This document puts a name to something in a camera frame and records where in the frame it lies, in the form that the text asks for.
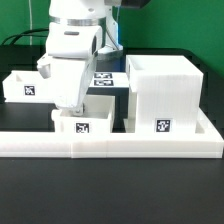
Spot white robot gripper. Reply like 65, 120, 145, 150
46, 24, 103, 117

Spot white drawer with knob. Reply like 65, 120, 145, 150
51, 95, 115, 135

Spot white drawer cabinet housing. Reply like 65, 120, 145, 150
126, 55, 203, 134

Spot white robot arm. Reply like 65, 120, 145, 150
46, 0, 151, 116

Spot white rear drawer box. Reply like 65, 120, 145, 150
3, 70, 53, 103

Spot white marker sheet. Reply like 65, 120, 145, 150
90, 72, 129, 88

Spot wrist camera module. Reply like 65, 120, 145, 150
37, 54, 52, 79

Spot black cable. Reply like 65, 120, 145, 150
0, 27, 50, 46

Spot white L-shaped base frame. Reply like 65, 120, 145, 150
0, 112, 224, 158

